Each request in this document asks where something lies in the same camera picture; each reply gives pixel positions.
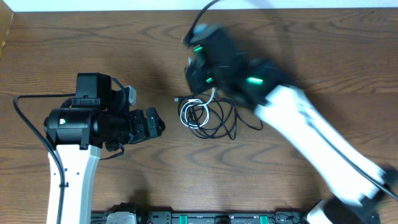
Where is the white USB cable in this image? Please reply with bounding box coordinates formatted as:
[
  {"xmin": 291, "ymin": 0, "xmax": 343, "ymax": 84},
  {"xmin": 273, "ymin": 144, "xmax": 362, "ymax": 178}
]
[{"xmin": 180, "ymin": 87, "xmax": 216, "ymax": 129}]

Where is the black USB cable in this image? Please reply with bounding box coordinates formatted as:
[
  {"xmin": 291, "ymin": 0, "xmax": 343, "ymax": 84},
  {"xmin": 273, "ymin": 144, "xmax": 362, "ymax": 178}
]
[{"xmin": 173, "ymin": 93, "xmax": 264, "ymax": 141}]

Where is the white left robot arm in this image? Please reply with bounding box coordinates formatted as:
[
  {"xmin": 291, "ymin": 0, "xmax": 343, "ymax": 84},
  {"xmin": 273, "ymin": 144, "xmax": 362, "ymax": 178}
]
[{"xmin": 45, "ymin": 108, "xmax": 165, "ymax": 223}]

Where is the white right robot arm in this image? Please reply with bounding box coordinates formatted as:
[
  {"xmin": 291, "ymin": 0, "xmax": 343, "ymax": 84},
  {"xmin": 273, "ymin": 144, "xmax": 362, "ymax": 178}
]
[{"xmin": 183, "ymin": 24, "xmax": 397, "ymax": 223}]

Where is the brown side panel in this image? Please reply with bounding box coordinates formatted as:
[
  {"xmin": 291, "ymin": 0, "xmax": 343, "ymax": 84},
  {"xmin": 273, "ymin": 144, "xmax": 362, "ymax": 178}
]
[{"xmin": 0, "ymin": 0, "xmax": 14, "ymax": 56}]

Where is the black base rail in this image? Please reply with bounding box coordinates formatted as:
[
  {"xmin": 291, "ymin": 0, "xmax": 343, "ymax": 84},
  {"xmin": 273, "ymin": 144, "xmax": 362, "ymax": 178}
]
[{"xmin": 90, "ymin": 203, "xmax": 308, "ymax": 224}]

